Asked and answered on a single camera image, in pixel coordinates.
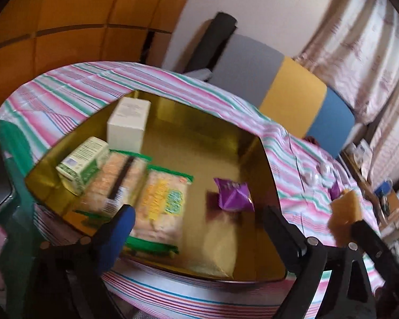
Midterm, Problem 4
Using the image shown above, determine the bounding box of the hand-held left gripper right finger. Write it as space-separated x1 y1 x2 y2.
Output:
262 205 376 319

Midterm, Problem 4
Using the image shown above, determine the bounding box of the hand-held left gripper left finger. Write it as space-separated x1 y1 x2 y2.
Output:
18 204 137 319

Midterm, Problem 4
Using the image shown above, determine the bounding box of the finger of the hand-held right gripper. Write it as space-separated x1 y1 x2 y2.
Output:
350 220 399 273

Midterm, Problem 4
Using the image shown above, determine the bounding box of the yellow green cracker packet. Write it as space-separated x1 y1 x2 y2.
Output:
124 164 194 256

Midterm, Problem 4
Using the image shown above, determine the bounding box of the dark striped cracker packet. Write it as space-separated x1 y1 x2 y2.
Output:
74 149 152 220

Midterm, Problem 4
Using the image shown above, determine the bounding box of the white ball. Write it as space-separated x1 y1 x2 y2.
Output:
301 169 320 187

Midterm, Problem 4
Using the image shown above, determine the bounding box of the green white carton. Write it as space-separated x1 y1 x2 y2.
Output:
55 136 111 196

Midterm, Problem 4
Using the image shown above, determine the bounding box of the white cardboard box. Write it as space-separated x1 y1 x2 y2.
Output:
106 97 152 153

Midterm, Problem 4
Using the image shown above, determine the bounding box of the gold tin box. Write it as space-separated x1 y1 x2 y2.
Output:
25 90 288 283

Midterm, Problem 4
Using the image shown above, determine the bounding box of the wooden side shelf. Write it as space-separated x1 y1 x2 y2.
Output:
341 151 399 233

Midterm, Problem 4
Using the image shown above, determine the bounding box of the blue white jar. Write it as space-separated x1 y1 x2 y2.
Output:
374 179 394 203

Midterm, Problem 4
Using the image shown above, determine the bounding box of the white printed box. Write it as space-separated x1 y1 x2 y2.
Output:
351 140 375 177

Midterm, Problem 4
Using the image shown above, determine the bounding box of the pale pink curtain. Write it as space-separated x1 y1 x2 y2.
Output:
369 96 399 183

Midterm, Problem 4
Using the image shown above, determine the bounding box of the green plastic stool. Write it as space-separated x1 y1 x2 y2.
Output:
0 120 35 319

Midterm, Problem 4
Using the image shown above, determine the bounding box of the grey yellow blue chair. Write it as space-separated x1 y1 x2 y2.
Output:
208 33 363 158

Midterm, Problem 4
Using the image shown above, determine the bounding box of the striped tablecloth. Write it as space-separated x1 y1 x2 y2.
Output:
0 60 386 319

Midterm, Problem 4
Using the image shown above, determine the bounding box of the white chair armrest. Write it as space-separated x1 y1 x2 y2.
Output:
183 68 213 80

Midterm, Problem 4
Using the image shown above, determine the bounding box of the printed beige curtain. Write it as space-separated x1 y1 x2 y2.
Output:
294 0 399 123

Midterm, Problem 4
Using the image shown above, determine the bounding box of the black rolled mat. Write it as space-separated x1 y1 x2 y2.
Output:
183 11 237 74

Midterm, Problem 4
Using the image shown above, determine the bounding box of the wooden wardrobe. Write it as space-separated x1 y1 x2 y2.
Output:
0 0 200 114

